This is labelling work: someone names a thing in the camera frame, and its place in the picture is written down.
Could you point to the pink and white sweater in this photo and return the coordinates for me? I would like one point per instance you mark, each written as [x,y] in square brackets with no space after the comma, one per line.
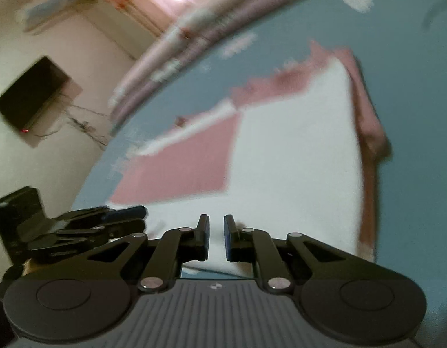
[274,145]

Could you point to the folded floral quilt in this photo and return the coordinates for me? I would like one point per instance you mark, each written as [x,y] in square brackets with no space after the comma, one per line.
[194,40]

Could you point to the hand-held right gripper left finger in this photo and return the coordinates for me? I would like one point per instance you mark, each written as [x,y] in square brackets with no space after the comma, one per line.
[207,237]

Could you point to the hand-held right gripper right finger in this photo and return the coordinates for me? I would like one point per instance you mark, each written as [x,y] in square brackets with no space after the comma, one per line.
[227,237]

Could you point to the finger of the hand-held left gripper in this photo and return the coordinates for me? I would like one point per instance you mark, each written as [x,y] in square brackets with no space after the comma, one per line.
[111,213]
[85,235]

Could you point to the wall television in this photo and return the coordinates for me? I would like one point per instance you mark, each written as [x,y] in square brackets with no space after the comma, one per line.
[33,94]

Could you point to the white air conditioner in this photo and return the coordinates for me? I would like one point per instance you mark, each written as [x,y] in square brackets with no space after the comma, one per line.
[53,9]

